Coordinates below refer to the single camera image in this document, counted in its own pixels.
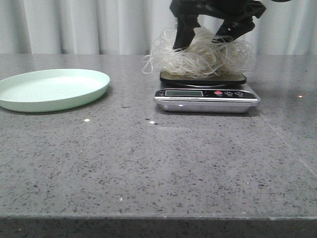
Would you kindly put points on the silver black kitchen scale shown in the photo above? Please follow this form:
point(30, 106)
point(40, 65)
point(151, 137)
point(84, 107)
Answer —
point(227, 93)

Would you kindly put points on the white pleated curtain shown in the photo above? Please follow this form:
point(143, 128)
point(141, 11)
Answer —
point(129, 27)

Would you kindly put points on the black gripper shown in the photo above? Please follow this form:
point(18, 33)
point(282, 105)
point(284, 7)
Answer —
point(187, 12)

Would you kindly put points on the light green plate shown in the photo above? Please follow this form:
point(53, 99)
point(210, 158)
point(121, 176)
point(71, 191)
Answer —
point(52, 90)

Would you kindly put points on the white translucent vermicelli bundle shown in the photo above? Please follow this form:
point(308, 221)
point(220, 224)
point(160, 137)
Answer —
point(207, 55)

